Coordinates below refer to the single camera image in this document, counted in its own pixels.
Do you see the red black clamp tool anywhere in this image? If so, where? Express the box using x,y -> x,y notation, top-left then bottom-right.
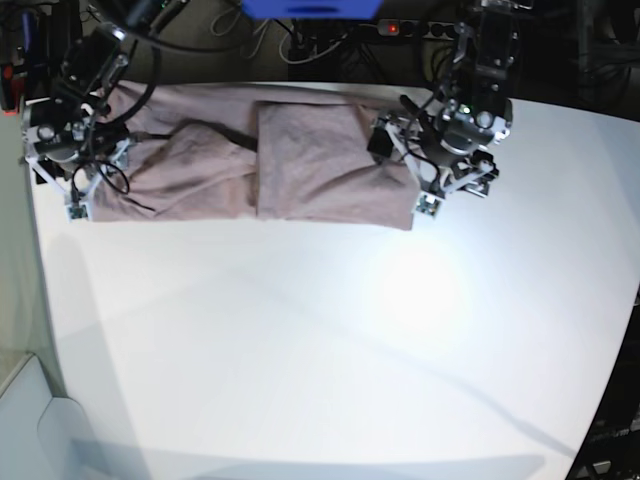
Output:
1,63 -> 25,116

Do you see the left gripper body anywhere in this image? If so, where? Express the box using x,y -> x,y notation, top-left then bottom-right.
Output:
367,95 -> 513,204

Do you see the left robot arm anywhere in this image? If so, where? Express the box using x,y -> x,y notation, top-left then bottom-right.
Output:
368,1 -> 521,217

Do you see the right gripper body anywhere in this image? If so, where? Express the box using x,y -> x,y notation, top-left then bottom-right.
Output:
21,107 -> 133,217

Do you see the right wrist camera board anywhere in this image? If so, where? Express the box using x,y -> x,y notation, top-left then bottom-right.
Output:
65,201 -> 93,222

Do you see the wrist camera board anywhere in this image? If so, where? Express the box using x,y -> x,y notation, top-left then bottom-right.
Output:
65,201 -> 93,222
415,194 -> 442,218

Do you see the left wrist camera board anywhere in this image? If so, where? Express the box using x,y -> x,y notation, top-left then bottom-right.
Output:
415,194 -> 442,218

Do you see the power strip with red switch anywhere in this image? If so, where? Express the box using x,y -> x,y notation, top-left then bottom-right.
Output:
375,19 -> 458,41

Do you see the mauve t-shirt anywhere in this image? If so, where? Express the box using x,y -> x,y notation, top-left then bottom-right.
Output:
92,84 -> 419,230

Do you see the blue box overhead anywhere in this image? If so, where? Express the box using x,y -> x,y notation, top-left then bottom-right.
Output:
241,0 -> 383,20

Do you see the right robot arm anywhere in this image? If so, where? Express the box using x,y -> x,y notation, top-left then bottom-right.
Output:
21,1 -> 187,220

